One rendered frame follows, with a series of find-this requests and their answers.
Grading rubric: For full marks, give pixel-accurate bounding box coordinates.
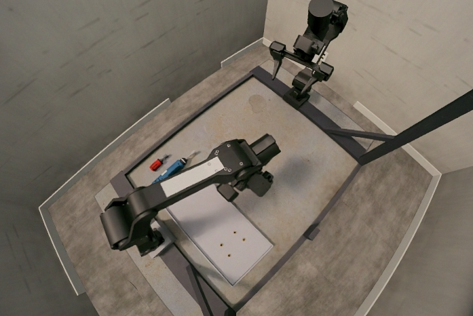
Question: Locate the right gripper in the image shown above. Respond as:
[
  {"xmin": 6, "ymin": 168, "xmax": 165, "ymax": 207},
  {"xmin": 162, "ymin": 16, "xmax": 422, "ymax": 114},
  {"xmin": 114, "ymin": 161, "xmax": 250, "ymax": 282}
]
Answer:
[{"xmin": 269, "ymin": 33, "xmax": 334, "ymax": 95}]

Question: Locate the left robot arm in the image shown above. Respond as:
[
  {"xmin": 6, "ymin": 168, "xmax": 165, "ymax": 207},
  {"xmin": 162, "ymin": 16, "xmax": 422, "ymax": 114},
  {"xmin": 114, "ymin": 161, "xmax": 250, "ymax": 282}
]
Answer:
[{"xmin": 100, "ymin": 134, "xmax": 281, "ymax": 257}]

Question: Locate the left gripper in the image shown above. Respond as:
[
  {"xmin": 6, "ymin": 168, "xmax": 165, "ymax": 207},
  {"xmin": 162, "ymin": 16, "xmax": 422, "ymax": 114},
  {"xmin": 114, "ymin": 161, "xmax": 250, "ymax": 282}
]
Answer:
[{"xmin": 216, "ymin": 159, "xmax": 272, "ymax": 202}]

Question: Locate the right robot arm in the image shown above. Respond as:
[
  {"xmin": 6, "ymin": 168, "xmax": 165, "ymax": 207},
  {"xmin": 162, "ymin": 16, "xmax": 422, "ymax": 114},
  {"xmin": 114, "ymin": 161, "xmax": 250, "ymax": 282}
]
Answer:
[{"xmin": 289, "ymin": 0, "xmax": 348, "ymax": 101}]

